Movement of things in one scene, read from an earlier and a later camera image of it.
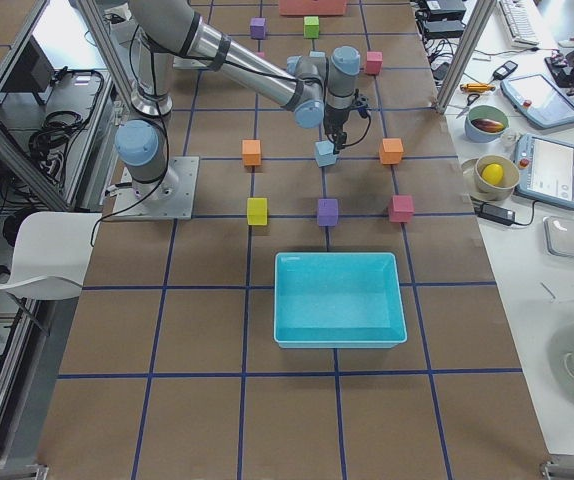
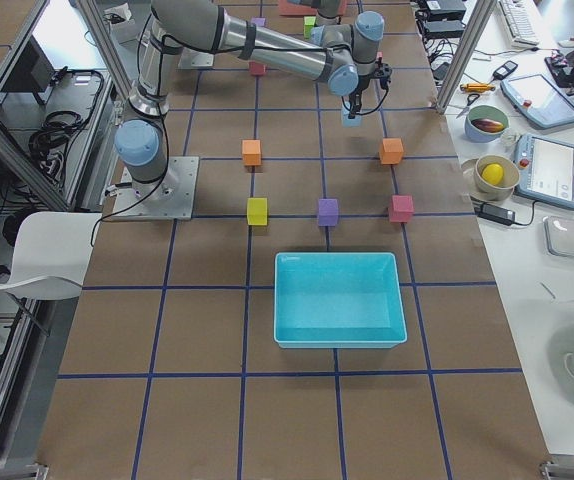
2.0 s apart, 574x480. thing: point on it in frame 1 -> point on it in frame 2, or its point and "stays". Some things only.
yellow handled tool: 476,88 stays
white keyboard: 517,23 stays
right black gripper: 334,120 -> 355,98
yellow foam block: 257,211 stays
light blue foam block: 324,153 -> 350,122
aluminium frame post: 466,55 stays
